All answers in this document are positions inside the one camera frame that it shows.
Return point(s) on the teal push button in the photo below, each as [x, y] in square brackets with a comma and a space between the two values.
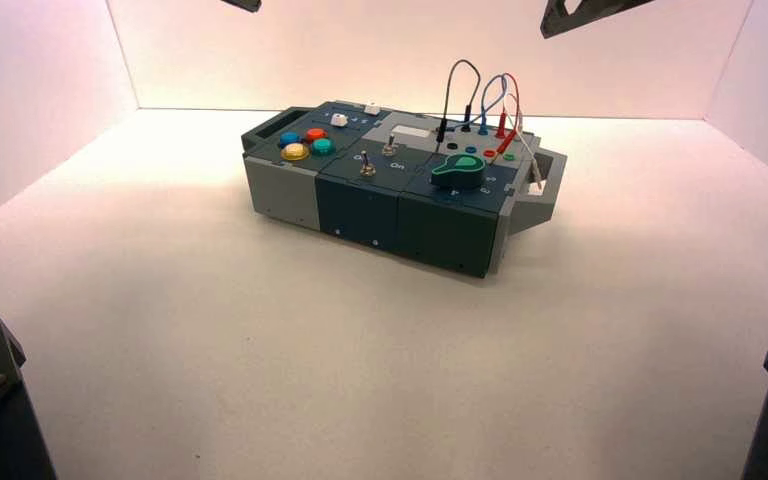
[322, 147]

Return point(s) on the green rotary knob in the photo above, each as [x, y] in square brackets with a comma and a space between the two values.
[458, 172]

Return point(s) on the red push button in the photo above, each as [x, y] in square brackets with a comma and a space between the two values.
[316, 134]

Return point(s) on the dark green grey control box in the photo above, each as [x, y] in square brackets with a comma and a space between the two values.
[357, 205]

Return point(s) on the blue push button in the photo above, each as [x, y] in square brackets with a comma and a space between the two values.
[289, 139]

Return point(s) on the metal toggle switch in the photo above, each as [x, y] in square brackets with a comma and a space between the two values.
[367, 166]
[390, 144]

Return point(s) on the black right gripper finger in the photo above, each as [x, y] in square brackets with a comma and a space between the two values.
[606, 8]
[556, 25]

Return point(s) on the yellow push button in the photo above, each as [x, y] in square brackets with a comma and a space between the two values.
[295, 152]

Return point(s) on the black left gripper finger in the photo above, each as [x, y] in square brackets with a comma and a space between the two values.
[245, 4]

